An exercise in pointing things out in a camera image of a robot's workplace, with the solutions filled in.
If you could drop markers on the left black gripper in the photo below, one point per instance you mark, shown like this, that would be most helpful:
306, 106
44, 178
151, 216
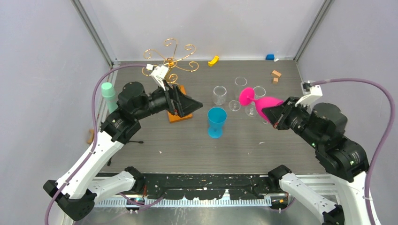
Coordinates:
186, 104

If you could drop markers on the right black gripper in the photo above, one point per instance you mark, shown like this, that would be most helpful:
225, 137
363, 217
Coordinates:
275, 114

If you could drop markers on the clear ribbed wine glass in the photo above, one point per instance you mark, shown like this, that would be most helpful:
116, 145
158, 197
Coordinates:
251, 110

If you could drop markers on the pink wine glass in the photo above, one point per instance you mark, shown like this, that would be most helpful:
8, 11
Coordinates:
246, 97

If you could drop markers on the blue wine glass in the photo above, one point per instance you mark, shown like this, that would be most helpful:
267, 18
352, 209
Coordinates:
217, 117

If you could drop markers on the clear flute glass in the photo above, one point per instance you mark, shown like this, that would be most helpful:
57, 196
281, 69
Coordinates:
240, 84

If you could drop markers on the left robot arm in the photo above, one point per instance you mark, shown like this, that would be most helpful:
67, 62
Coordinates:
75, 192

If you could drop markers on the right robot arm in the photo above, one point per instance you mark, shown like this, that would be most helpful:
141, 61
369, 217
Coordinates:
343, 159

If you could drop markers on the yellow toy block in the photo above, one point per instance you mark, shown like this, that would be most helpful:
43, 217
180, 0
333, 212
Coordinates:
213, 61

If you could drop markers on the blue toy block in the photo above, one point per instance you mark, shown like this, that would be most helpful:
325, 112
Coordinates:
270, 57

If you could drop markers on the mint green cup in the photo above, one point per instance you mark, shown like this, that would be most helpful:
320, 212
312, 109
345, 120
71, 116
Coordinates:
109, 94

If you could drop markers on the wooden piece left edge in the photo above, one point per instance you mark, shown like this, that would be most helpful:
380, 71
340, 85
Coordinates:
91, 136

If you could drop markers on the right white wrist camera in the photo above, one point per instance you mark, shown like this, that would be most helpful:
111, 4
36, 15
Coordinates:
311, 93

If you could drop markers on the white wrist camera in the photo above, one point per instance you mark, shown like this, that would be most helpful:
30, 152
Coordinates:
158, 73
311, 93

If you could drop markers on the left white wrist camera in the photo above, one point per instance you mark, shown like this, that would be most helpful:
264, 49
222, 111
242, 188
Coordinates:
158, 73

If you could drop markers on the gold wire wine glass rack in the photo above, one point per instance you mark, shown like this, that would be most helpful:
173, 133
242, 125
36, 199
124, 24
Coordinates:
172, 62

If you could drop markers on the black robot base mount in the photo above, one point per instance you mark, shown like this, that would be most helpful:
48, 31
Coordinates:
205, 190

